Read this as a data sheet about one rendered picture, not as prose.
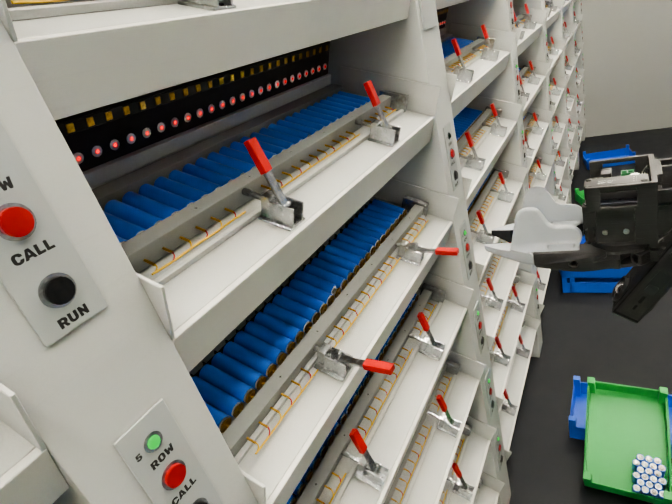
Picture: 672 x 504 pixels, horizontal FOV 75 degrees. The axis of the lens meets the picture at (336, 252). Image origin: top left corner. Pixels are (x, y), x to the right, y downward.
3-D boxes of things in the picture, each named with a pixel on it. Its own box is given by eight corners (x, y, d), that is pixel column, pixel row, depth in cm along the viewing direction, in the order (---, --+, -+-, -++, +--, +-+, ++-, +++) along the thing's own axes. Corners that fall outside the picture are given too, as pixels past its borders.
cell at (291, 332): (262, 318, 60) (303, 337, 57) (254, 326, 58) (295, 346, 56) (261, 308, 58) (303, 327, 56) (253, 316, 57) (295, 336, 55)
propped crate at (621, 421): (671, 508, 116) (674, 501, 110) (583, 485, 127) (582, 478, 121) (666, 398, 131) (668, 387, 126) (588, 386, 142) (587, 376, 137)
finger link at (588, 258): (532, 236, 46) (632, 226, 42) (534, 251, 46) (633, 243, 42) (532, 258, 42) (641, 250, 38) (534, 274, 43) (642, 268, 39)
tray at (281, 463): (447, 240, 87) (459, 198, 81) (266, 536, 43) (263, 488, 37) (357, 210, 94) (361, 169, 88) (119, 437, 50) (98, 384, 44)
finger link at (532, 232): (478, 206, 46) (578, 193, 42) (487, 255, 48) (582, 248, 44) (474, 219, 44) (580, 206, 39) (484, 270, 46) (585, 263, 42)
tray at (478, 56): (506, 68, 129) (521, 15, 121) (445, 126, 85) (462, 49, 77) (440, 56, 137) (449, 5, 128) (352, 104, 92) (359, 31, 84)
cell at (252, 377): (222, 359, 54) (265, 382, 51) (211, 369, 52) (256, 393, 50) (220, 348, 52) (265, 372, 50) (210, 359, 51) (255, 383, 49)
